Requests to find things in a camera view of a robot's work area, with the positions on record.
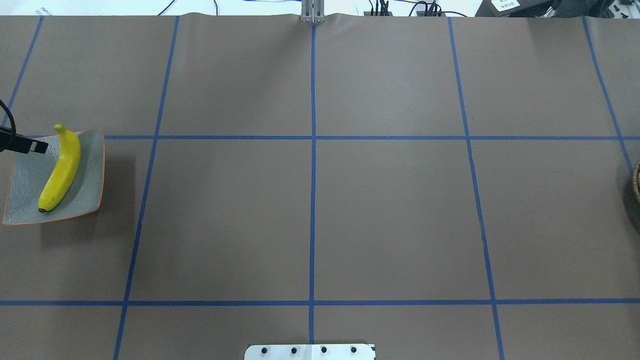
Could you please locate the grey square plate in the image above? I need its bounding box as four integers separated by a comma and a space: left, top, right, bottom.
2, 129, 106, 226

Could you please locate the brown wicker basket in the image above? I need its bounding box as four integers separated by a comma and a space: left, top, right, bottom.
631, 160, 640, 204

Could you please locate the black box white label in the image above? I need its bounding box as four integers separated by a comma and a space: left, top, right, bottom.
474, 0, 555, 18

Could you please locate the aluminium frame post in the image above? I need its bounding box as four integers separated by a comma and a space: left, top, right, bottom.
301, 0, 326, 25

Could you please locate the white camera pole base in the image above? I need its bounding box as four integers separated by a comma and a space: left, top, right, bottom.
244, 343, 377, 360

